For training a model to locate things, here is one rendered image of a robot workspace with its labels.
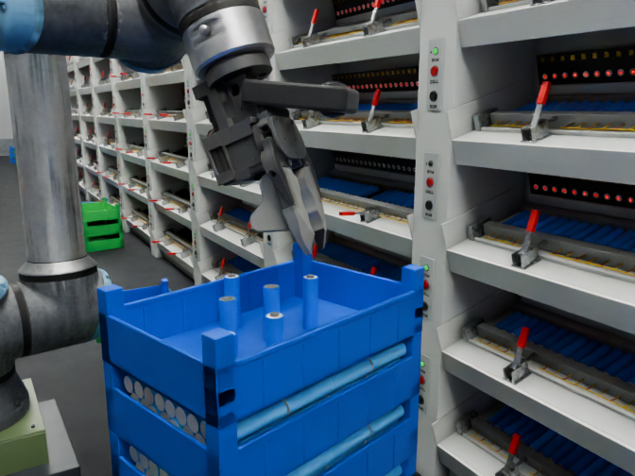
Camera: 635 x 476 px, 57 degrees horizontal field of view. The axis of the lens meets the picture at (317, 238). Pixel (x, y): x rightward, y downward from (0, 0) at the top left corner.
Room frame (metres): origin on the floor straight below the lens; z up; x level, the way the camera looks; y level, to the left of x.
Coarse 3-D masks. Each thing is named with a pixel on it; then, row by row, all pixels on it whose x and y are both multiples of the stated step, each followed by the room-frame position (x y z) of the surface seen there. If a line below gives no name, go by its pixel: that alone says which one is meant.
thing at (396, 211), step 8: (320, 192) 1.51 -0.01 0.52; (328, 192) 1.49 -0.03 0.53; (336, 192) 1.47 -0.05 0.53; (336, 200) 1.44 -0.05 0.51; (344, 200) 1.42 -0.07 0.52; (352, 200) 1.38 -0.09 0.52; (360, 200) 1.35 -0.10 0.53; (368, 200) 1.34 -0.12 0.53; (376, 200) 1.32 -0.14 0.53; (384, 208) 1.27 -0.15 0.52; (392, 208) 1.25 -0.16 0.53; (400, 208) 1.24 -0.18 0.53; (408, 208) 1.22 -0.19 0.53; (384, 216) 1.25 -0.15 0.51; (400, 216) 1.23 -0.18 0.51
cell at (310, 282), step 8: (304, 280) 0.65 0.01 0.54; (312, 280) 0.64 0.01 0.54; (304, 288) 0.65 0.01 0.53; (312, 288) 0.64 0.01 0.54; (304, 296) 0.65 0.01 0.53; (312, 296) 0.64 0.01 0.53; (304, 304) 0.65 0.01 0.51; (312, 304) 0.64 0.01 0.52; (304, 312) 0.65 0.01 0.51; (312, 312) 0.64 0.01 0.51; (304, 320) 0.65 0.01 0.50; (312, 320) 0.64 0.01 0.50; (304, 328) 0.65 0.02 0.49; (312, 328) 0.64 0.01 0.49
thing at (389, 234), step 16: (320, 176) 1.71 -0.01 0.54; (384, 176) 1.49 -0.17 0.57; (400, 176) 1.43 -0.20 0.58; (336, 208) 1.42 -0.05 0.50; (336, 224) 1.37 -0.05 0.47; (352, 224) 1.30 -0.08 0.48; (368, 224) 1.26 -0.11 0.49; (384, 224) 1.23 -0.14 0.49; (400, 224) 1.21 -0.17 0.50; (368, 240) 1.26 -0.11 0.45; (384, 240) 1.20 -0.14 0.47; (400, 240) 1.15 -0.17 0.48
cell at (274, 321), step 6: (276, 312) 0.53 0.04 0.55; (270, 318) 0.52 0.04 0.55; (276, 318) 0.51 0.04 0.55; (282, 318) 0.52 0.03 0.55; (270, 324) 0.52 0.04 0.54; (276, 324) 0.51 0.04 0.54; (282, 324) 0.52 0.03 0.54; (270, 330) 0.52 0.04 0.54; (276, 330) 0.51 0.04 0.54; (282, 330) 0.52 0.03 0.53; (270, 336) 0.52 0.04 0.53; (276, 336) 0.51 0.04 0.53; (282, 336) 0.52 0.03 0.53; (270, 342) 0.52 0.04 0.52; (276, 342) 0.51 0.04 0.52
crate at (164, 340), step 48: (192, 288) 0.65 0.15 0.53; (240, 288) 0.70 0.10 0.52; (288, 288) 0.76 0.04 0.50; (336, 288) 0.74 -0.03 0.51; (384, 288) 0.69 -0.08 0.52; (144, 336) 0.51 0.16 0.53; (192, 336) 0.62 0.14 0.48; (240, 336) 0.62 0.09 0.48; (288, 336) 0.62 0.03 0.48; (336, 336) 0.54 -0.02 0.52; (384, 336) 0.60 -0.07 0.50; (192, 384) 0.46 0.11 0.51; (240, 384) 0.45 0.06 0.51; (288, 384) 0.49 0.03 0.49
